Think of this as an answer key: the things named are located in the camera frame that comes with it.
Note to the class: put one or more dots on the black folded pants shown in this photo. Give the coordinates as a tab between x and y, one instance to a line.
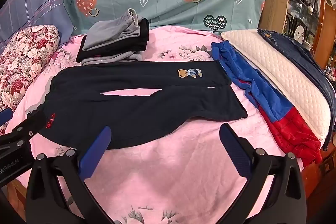
123	47

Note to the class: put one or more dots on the light grey folded pants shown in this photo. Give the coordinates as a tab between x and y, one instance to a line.
115	29

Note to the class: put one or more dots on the blue and red garment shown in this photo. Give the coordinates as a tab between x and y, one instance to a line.
262	92

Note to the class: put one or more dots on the red floral pillow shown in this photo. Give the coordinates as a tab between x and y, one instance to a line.
21	61

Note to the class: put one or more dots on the purple plaid pillow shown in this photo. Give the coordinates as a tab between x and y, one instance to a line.
34	3

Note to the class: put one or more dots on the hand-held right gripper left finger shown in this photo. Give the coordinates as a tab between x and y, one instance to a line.
95	153

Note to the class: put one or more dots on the dark denim jeans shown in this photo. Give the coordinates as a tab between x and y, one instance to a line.
302	56

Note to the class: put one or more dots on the pink floral bed sheet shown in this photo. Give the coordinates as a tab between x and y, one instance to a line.
162	174

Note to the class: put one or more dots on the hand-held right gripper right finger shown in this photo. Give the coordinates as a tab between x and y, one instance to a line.
235	150

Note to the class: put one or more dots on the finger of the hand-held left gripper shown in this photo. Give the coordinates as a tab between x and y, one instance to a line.
27	129
5	117

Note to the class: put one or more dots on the navy pants with bear patch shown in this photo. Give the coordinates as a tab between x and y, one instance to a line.
136	108

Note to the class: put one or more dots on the white quilted pillow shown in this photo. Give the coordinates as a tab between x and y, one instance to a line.
283	69

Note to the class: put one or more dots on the white decorated plate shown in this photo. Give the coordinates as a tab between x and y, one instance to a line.
299	30

